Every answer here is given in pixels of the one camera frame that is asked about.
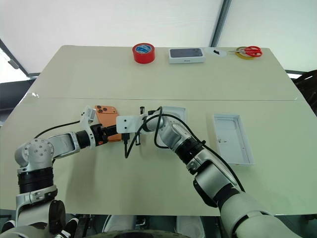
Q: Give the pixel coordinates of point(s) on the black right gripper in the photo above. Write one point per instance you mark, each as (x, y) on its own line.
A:
(138, 140)

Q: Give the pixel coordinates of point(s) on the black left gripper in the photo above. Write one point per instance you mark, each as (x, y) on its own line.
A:
(98, 135)

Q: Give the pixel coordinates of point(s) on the orange smartphone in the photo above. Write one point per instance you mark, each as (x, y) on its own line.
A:
(106, 116)

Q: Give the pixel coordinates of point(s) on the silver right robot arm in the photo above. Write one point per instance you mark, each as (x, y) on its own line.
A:
(213, 178)

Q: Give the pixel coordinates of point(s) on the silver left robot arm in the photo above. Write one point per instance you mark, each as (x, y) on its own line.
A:
(39, 149)

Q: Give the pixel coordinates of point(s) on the white phone box lid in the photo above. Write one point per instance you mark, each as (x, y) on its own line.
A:
(174, 111)

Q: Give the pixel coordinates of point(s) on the white phone box base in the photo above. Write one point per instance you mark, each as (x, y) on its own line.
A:
(234, 138)

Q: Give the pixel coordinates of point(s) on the sealed white phone box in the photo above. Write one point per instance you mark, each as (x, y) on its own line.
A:
(187, 55)

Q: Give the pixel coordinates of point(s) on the red tape roll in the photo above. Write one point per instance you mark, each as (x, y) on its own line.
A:
(143, 55)

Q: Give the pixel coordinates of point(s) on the white rounded shell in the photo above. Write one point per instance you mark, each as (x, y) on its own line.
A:
(189, 224)

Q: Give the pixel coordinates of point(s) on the black and white shoe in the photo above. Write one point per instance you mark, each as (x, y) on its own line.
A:
(7, 225)
(70, 226)

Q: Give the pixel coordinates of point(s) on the yellow tape roll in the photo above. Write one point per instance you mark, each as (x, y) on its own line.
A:
(244, 56)

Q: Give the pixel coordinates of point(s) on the black chair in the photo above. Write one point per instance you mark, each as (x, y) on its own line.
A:
(307, 84)

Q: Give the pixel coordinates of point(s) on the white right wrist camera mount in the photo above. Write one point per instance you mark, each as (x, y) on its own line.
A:
(126, 124)

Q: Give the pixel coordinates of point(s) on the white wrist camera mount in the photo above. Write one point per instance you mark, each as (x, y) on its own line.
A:
(126, 124)
(87, 116)

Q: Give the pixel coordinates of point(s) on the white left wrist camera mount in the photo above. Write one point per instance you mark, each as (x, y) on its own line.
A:
(87, 116)

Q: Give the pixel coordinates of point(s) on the dark window frame bar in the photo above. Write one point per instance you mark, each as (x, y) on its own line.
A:
(221, 22)
(13, 58)

